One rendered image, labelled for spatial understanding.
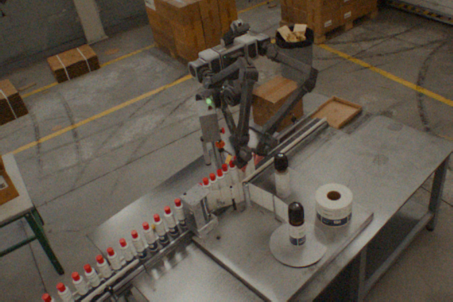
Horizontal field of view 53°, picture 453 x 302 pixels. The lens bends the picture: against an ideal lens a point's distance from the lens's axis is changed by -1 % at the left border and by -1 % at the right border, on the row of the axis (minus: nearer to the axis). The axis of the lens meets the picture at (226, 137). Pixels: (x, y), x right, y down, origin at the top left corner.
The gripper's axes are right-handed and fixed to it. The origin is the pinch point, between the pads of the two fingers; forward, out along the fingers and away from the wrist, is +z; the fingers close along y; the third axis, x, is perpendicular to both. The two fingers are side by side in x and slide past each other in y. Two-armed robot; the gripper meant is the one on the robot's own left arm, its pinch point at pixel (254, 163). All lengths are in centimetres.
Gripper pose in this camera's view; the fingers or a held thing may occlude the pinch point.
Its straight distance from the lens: 294.7
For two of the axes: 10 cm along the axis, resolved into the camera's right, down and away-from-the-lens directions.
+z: -3.5, 9.2, 1.7
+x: 6.5, 1.1, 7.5
